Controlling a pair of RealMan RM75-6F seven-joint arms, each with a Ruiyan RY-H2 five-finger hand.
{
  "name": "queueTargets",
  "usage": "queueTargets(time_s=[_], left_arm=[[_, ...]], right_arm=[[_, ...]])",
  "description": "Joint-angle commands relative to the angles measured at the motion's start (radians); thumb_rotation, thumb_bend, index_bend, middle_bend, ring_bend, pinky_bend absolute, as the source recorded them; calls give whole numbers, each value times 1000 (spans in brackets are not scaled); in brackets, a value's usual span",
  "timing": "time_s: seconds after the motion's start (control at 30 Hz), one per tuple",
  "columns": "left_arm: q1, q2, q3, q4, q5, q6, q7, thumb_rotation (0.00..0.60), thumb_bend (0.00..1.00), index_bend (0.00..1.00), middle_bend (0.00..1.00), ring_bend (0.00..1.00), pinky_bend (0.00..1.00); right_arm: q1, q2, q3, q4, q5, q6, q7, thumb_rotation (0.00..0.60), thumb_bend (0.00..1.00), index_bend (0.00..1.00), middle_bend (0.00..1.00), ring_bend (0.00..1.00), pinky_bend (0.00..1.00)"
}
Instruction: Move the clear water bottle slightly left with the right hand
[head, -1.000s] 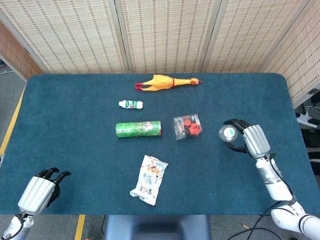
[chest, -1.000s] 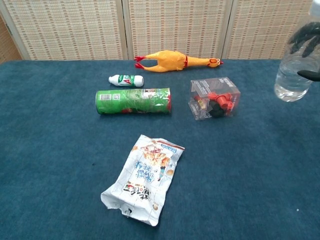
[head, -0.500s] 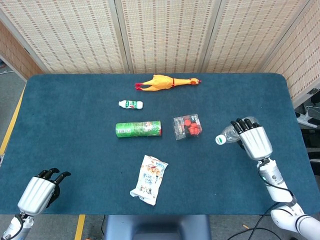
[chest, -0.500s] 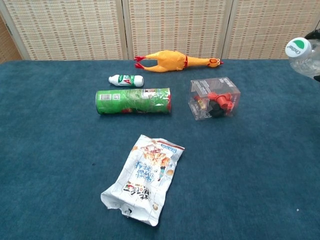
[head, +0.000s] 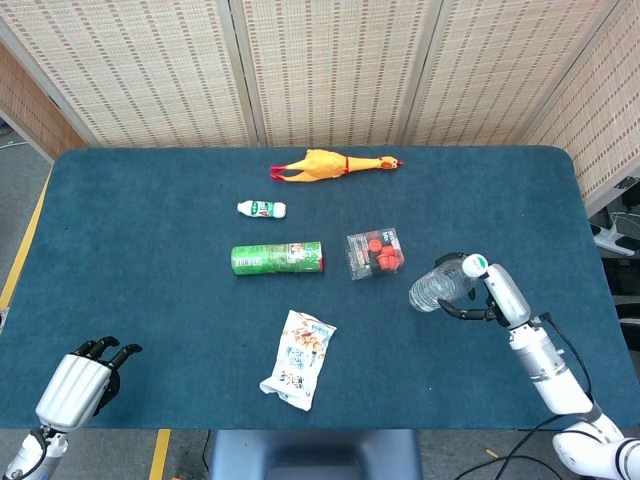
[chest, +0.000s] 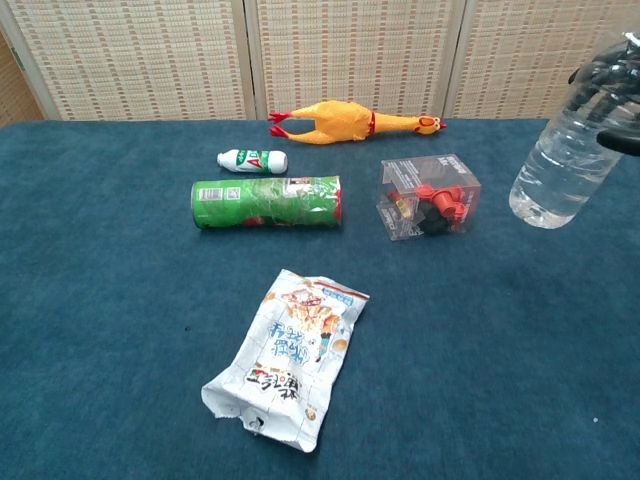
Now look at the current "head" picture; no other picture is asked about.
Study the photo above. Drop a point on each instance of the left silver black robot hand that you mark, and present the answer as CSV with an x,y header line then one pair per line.
x,y
75,387

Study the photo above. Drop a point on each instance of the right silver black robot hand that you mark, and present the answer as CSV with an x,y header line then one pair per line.
x,y
505,295

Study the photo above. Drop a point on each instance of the transparent water bottle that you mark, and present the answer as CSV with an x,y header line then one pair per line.
x,y
440,285

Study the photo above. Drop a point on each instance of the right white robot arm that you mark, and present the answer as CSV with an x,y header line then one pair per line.
x,y
560,380

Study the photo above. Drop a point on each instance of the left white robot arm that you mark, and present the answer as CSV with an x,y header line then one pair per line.
x,y
30,455

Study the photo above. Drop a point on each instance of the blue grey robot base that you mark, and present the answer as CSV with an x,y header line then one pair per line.
x,y
312,455

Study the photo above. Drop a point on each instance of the small white milk bottle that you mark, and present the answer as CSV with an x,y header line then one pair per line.
x,y
261,208

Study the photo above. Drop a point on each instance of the white power strip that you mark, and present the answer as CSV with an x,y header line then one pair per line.
x,y
607,240

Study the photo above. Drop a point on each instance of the clear box with red caps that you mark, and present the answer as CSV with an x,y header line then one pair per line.
x,y
375,255

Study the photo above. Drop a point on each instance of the white snack bag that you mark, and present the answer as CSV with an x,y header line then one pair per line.
x,y
298,360

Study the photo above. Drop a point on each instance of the yellow rubber chicken toy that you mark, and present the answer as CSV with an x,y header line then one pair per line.
x,y
320,166

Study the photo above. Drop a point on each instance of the green chips can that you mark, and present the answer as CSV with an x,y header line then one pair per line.
x,y
277,258

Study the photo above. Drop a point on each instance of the woven bamboo folding screen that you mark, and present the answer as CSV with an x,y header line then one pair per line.
x,y
325,70

